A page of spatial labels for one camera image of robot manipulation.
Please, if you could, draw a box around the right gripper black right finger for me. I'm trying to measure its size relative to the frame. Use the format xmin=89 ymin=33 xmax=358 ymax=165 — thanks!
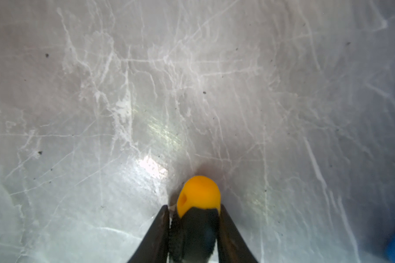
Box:
xmin=217 ymin=204 xmax=258 ymax=263

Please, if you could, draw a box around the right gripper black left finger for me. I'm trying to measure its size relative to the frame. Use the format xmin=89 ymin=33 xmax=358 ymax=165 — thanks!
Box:
xmin=127 ymin=205 xmax=170 ymax=263

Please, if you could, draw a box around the black yellow handle screwdriver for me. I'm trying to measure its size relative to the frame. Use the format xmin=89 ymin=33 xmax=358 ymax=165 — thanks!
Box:
xmin=169 ymin=175 xmax=221 ymax=263

